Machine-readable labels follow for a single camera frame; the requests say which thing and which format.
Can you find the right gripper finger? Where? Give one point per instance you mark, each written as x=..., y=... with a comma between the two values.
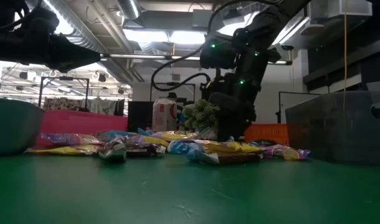
x=246, y=118
x=227, y=124

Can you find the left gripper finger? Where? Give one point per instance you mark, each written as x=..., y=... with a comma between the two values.
x=74, y=53
x=67, y=66

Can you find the purple gummy candy bag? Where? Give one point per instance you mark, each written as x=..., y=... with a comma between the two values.
x=286, y=153
x=68, y=138

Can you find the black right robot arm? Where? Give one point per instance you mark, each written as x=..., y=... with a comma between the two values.
x=271, y=21

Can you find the orange plastic basket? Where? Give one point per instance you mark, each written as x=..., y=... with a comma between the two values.
x=268, y=133

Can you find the artificial green potted plant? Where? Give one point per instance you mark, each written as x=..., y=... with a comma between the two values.
x=199, y=115

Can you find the patterned hanging cloth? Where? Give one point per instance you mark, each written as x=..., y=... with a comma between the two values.
x=99, y=105

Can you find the red plastic bin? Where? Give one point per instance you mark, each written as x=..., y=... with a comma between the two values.
x=81, y=123

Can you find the long tube light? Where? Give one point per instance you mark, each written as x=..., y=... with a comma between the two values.
x=137, y=56

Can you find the bright ceiling light panel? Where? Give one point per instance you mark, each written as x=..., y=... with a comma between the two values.
x=146, y=35

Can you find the green table mat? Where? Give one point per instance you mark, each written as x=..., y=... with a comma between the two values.
x=190, y=193

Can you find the teal plastic bin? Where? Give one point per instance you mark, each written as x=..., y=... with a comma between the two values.
x=12, y=127

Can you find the black computer monitor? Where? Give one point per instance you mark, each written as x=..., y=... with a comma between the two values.
x=140, y=116

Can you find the grey translucent plastic bin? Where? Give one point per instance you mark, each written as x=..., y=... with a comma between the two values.
x=333, y=130

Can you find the white ceiling ventilation unit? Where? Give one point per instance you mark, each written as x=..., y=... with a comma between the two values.
x=349, y=7

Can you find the black metal frame stand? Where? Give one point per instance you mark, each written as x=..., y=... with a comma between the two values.
x=172, y=83
x=65, y=78

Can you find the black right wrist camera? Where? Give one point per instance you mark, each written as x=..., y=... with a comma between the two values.
x=210, y=90

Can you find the white board with black frame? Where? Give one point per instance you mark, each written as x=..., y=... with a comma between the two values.
x=297, y=107

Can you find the small silver ventilation duct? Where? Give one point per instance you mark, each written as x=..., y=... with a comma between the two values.
x=129, y=9

